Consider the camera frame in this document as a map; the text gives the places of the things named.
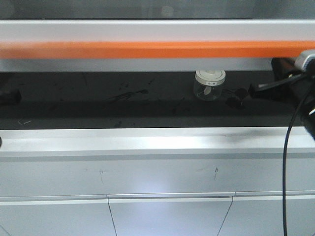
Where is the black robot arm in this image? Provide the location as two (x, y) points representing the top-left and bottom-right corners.
(248, 58), (315, 137)

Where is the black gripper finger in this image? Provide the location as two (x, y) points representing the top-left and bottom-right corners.
(0, 89), (21, 104)

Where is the glass jar with white lid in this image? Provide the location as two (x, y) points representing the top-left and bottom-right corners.
(193, 70), (226, 101)

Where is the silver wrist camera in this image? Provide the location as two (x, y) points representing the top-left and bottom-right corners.
(294, 49), (315, 73)

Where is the white fume hood cabinet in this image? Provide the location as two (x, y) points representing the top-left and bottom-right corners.
(0, 0), (315, 236)

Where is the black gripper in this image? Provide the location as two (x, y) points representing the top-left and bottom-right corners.
(248, 58), (315, 116)

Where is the orange sash handle bar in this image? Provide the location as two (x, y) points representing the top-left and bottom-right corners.
(0, 41), (315, 59)

